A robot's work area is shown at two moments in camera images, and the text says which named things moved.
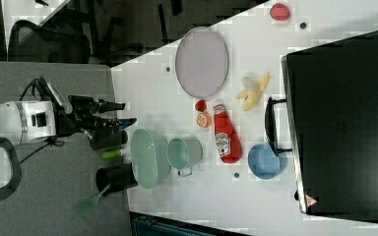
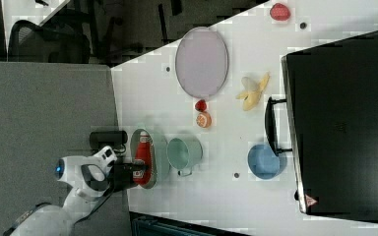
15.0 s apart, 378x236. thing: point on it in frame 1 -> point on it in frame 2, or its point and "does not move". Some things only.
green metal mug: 184,152 does not move
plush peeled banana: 253,90 does not move
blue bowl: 265,163 does not move
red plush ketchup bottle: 227,139 -> 144,153
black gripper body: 82,120 -> 121,177
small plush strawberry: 201,105 does not move
